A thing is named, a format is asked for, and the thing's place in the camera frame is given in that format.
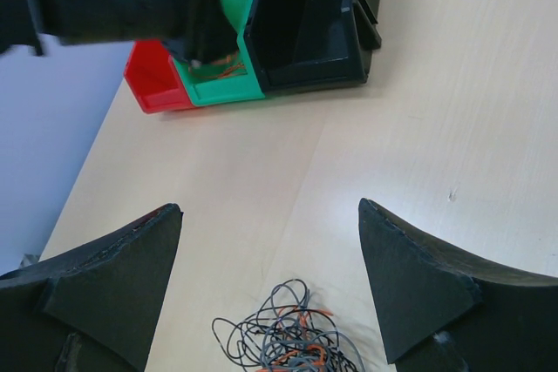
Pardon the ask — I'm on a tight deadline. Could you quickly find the wire bundle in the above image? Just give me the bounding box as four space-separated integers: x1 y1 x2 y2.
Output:
211 278 365 372

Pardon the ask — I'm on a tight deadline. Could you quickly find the orange wire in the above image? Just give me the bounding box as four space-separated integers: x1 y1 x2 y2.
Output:
189 51 248 82

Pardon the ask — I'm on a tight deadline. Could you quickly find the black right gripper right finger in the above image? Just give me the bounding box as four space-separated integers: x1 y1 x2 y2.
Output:
358 199 557 371

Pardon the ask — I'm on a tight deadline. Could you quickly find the green plastic bin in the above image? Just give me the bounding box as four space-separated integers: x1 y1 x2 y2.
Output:
174 0 264 107

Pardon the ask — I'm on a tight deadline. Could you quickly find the red plastic bin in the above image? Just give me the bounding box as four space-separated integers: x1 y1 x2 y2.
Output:
124 40 196 114

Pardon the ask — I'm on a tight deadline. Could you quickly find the black plastic bin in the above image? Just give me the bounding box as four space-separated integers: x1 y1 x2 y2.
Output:
243 0 382 95

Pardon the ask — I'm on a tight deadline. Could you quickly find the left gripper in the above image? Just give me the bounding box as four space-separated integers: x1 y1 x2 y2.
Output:
1 0 237 65

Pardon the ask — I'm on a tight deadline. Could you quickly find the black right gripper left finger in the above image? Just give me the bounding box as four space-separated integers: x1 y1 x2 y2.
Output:
1 204 183 371

